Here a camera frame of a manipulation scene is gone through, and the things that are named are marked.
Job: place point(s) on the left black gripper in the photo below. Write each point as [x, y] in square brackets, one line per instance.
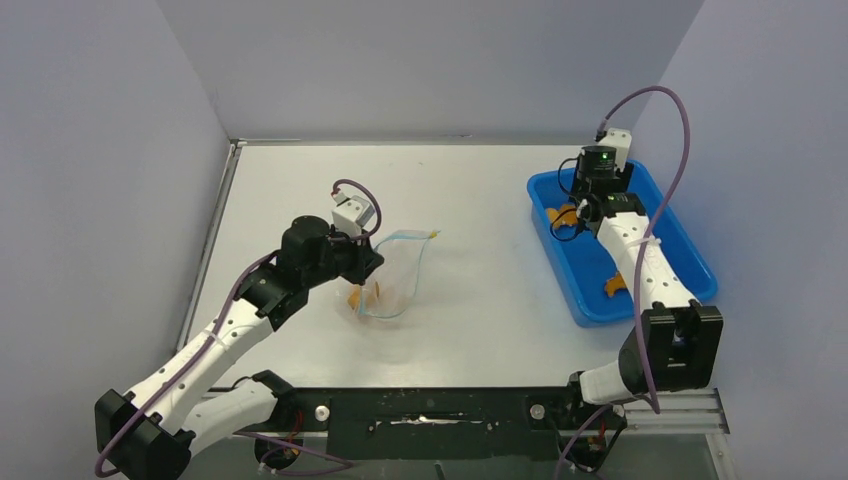
[366, 260]

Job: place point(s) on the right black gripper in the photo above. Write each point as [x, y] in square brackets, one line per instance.
[623, 173]

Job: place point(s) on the orange fried nugget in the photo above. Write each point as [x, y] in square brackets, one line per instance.
[562, 217]

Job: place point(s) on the clear zip top bag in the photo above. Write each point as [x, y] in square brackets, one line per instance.
[399, 276]

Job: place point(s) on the orange fried chicken piece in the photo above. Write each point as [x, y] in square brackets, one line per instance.
[615, 284]

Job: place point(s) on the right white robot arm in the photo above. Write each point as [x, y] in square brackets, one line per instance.
[675, 338]

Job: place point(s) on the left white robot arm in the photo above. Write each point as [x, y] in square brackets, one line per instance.
[153, 430]

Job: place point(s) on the yellow lemon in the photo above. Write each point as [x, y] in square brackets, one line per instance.
[364, 298]

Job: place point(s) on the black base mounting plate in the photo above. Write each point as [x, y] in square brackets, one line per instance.
[437, 423]

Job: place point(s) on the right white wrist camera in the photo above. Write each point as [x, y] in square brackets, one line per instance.
[619, 139]

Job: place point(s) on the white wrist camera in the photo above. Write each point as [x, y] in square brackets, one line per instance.
[619, 139]
[351, 213]

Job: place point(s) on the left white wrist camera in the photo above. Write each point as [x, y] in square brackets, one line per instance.
[351, 213]

